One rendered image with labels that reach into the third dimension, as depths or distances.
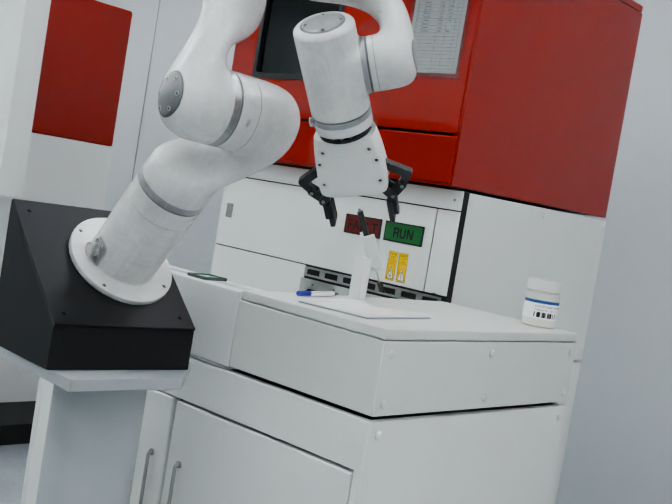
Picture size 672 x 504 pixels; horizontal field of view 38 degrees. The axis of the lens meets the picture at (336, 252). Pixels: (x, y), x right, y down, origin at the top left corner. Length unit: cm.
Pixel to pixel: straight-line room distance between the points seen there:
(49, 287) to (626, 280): 248
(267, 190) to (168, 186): 113
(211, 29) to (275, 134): 18
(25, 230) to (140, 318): 24
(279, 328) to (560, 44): 117
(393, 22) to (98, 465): 88
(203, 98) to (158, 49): 423
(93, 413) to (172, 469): 29
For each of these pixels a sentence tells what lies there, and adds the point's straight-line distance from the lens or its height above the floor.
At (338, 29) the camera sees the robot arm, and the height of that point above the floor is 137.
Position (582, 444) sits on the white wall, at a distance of 379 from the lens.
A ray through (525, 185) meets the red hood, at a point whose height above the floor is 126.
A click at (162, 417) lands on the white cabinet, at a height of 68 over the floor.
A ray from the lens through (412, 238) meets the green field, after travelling 233.
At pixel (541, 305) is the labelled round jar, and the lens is 204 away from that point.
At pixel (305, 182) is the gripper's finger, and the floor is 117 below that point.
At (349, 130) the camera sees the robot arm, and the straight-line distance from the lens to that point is 137.
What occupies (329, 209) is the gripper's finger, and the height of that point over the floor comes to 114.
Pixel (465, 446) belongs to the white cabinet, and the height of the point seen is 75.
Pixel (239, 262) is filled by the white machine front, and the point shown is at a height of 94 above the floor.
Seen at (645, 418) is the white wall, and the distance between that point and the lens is 367.
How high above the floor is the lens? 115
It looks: 3 degrees down
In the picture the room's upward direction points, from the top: 9 degrees clockwise
